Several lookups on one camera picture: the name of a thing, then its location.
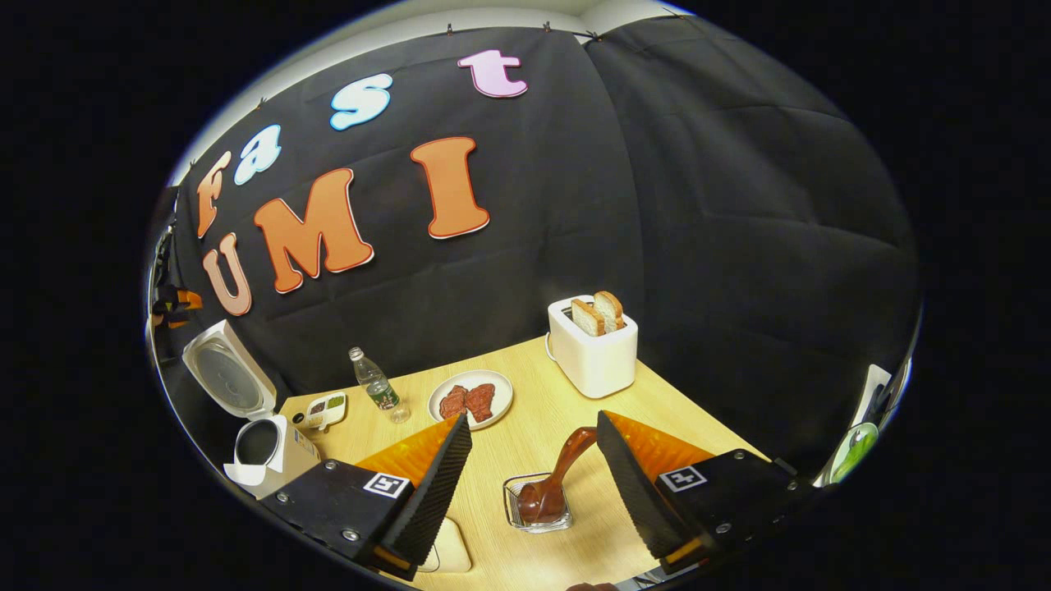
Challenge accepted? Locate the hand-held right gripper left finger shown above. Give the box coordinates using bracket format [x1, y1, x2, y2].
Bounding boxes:
[261, 413, 474, 582]

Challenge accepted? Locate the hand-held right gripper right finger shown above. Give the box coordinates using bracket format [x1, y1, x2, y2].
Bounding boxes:
[596, 410, 814, 575]

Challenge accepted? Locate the clear tray of white rice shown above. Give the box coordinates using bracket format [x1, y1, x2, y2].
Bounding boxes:
[417, 515, 474, 574]

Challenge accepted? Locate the metal wire chopstick holder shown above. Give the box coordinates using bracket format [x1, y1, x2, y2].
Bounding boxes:
[503, 472, 574, 534]

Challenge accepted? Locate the brown wooden spoon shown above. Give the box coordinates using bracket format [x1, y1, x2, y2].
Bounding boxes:
[516, 426, 599, 526]

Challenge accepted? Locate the white rice cooker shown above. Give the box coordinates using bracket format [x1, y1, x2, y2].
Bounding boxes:
[181, 320, 323, 500]

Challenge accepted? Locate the clear plastic water bottle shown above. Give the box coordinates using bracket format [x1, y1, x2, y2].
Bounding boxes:
[348, 346, 411, 424]

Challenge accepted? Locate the white plate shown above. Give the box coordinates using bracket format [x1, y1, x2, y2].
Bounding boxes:
[428, 369, 515, 431]

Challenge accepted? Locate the white toaster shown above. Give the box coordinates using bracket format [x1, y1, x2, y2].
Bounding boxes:
[547, 295, 640, 400]

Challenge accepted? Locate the small white seasoning dish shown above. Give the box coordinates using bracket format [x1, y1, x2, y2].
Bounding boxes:
[305, 392, 348, 431]

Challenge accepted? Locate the green round object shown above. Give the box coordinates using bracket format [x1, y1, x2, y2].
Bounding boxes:
[828, 422, 879, 485]

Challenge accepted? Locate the white panel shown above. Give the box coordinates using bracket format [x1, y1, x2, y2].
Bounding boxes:
[854, 364, 893, 428]

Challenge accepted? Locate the black backdrop cloth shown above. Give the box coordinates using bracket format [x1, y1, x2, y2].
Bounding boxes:
[146, 16, 920, 477]

